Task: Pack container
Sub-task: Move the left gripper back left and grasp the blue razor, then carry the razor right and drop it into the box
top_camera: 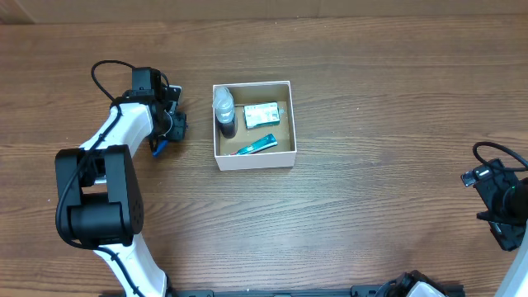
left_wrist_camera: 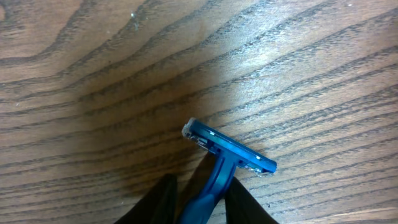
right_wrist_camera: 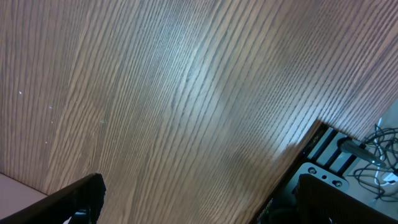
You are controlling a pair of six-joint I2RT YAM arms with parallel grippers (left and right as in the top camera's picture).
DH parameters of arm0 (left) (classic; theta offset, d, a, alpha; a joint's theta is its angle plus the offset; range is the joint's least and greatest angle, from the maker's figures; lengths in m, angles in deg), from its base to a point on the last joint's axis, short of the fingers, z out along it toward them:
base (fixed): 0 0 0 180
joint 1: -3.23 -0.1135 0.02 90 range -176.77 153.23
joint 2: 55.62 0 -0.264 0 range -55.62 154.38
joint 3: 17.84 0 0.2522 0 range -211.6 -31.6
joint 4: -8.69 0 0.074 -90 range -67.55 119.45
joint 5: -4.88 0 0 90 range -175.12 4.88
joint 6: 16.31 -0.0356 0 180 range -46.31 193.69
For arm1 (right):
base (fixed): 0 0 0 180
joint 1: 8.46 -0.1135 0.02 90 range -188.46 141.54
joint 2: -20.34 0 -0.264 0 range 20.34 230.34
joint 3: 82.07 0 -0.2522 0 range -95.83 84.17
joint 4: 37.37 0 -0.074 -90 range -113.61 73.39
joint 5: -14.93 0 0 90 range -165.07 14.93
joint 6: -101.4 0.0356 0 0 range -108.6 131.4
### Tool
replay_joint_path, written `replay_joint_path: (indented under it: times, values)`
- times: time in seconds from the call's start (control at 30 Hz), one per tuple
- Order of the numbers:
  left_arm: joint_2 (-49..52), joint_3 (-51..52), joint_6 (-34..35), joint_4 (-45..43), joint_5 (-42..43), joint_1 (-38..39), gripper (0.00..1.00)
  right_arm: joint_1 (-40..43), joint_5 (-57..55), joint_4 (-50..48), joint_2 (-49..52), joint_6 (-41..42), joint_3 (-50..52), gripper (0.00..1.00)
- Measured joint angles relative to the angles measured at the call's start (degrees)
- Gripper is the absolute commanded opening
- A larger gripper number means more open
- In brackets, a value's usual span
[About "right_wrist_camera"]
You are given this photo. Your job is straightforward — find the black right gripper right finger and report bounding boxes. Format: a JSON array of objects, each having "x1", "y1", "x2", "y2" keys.
[{"x1": 296, "y1": 174, "x2": 397, "y2": 224}]

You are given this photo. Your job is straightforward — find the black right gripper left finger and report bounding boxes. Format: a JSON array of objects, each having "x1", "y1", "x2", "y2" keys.
[{"x1": 1, "y1": 173, "x2": 106, "y2": 224}]

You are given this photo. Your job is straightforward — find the grey metal mounting plate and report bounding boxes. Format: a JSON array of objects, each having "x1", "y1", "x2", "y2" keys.
[{"x1": 278, "y1": 162, "x2": 349, "y2": 205}]

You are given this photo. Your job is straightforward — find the white cardboard box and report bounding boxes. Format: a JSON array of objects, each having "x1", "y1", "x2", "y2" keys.
[{"x1": 0, "y1": 174, "x2": 47, "y2": 219}]

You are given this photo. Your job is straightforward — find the aluminium frame rail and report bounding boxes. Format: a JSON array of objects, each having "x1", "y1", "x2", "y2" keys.
[{"x1": 303, "y1": 123, "x2": 366, "y2": 177}]

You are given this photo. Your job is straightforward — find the tangled black floor cables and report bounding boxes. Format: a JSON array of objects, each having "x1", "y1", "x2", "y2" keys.
[{"x1": 346, "y1": 124, "x2": 398, "y2": 202}]

